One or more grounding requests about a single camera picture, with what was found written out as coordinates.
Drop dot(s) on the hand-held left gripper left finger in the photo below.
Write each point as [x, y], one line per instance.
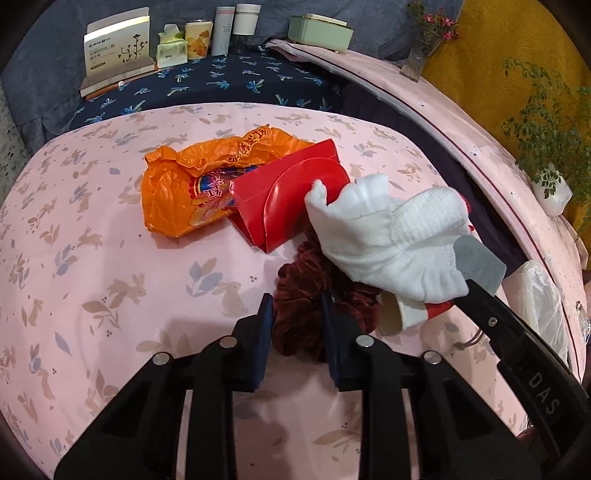
[261, 341]

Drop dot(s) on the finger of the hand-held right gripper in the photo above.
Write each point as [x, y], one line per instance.
[489, 318]

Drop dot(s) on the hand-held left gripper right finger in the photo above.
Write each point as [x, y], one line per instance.
[334, 341]

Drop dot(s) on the brown velvet scrunchie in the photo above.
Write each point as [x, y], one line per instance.
[300, 314]

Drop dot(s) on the white lined trash bin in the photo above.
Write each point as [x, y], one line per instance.
[535, 300]

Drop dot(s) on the red paper cup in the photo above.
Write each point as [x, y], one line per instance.
[415, 316]

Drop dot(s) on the white textured cloth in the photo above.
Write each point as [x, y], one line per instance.
[392, 240]

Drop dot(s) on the red cardboard box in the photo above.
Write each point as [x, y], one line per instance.
[277, 198]

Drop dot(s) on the orange plastic bag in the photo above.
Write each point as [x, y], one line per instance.
[184, 184]

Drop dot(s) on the pink rabbit print sheet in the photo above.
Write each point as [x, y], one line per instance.
[138, 277]

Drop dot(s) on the green plant in white pot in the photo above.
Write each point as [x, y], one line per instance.
[551, 191]

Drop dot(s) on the dark purple cloth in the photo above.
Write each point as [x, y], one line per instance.
[415, 143]

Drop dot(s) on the pink dotted tablecloth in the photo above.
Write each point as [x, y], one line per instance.
[461, 120]

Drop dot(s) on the navy floral cloth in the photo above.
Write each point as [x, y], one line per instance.
[207, 87]

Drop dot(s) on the glass vase with pink flowers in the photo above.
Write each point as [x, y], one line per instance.
[420, 55]

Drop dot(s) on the yellow curtain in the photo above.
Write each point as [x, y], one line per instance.
[498, 37]

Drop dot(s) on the green tissue pack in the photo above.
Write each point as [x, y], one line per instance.
[171, 48]

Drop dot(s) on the green tissue box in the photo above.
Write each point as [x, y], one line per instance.
[321, 31]

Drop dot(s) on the white tube bottle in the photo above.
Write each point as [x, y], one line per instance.
[221, 30]

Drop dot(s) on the white jar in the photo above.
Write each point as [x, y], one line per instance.
[245, 23]

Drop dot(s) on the white flower print box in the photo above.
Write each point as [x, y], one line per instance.
[117, 50]

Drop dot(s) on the blue-grey curtain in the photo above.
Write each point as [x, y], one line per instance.
[46, 55]

